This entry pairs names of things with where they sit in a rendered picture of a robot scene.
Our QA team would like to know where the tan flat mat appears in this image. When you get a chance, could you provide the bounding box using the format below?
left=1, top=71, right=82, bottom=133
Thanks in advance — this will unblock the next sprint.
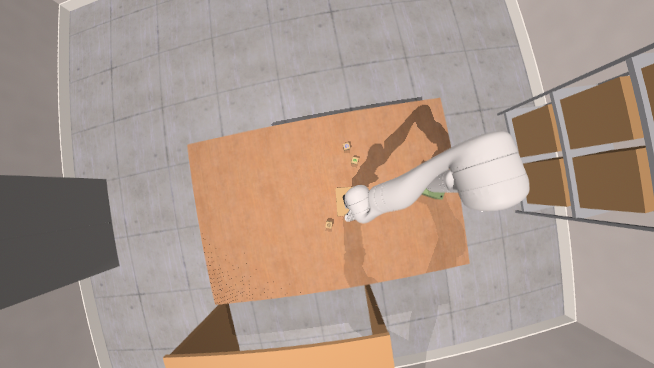
left=335, top=187, right=352, bottom=216

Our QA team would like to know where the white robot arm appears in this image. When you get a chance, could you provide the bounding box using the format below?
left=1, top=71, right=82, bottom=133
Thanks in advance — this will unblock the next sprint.
left=345, top=131, right=530, bottom=223

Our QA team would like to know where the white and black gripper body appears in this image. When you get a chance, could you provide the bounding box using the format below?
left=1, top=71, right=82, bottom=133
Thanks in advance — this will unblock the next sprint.
left=343, top=195, right=356, bottom=222

